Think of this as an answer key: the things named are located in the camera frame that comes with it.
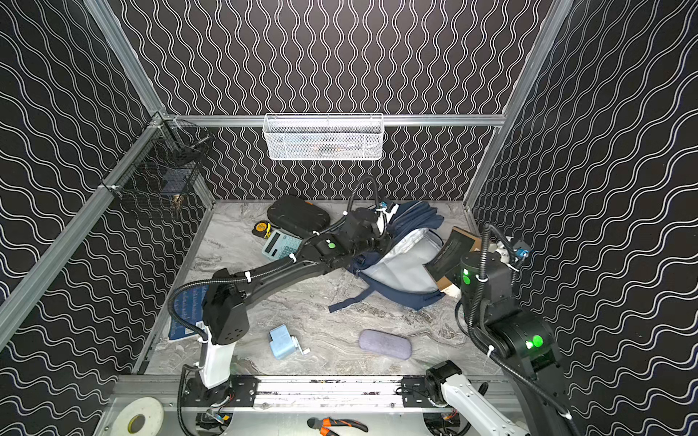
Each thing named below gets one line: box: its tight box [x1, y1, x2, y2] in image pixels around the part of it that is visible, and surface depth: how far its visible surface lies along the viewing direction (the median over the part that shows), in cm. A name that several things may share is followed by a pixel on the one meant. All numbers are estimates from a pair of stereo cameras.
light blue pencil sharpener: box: [269, 324, 311, 360], surface depth 81 cm
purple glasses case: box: [358, 328, 413, 360], surface depth 82 cm
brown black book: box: [422, 226, 483, 289], surface depth 69 cm
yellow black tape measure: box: [251, 220, 272, 239], surface depth 110 cm
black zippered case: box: [267, 195, 331, 239], surface depth 109 cm
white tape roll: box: [111, 396, 165, 436], surface depth 72 cm
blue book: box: [168, 284, 210, 340], surface depth 92 cm
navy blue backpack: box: [328, 200, 447, 314], surface depth 85 cm
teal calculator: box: [261, 228, 303, 261], surface depth 105 cm
